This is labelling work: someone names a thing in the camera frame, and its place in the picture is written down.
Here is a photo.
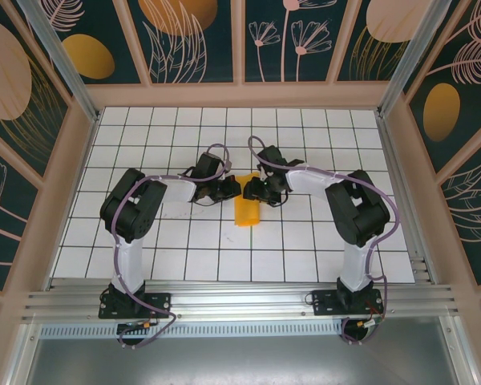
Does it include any aluminium table side rail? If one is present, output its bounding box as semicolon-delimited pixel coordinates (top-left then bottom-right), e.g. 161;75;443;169
375;114;432;284

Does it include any aluminium mounting rail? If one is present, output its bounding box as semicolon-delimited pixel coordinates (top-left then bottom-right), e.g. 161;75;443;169
20;278;463;322

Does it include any perforated metal cable tray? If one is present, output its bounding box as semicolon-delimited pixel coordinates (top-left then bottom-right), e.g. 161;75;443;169
39;323;346;338

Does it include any aluminium frame post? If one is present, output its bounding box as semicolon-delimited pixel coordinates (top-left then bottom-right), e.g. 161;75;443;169
376;0;466;120
15;0;102;124

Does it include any yellow cloth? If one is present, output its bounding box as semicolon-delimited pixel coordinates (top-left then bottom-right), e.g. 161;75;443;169
232;170;263;229

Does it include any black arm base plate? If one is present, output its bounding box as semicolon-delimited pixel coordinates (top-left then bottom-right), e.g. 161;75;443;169
98;291;172;320
311;289;384;318

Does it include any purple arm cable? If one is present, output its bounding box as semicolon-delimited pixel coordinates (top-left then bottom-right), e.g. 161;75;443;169
246;135;400;347
107;143;234;351

